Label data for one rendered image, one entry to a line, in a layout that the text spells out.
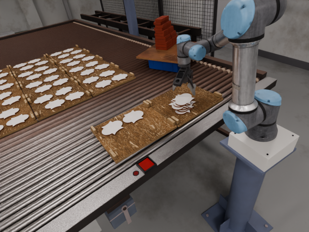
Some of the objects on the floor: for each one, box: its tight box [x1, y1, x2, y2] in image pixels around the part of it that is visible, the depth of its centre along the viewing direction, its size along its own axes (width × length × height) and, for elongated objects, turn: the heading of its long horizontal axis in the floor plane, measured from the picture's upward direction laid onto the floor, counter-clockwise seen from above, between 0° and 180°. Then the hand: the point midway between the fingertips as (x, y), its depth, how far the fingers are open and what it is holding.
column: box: [201, 136, 297, 232], centre depth 136 cm, size 38×38×87 cm
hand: (183, 94), depth 129 cm, fingers open, 14 cm apart
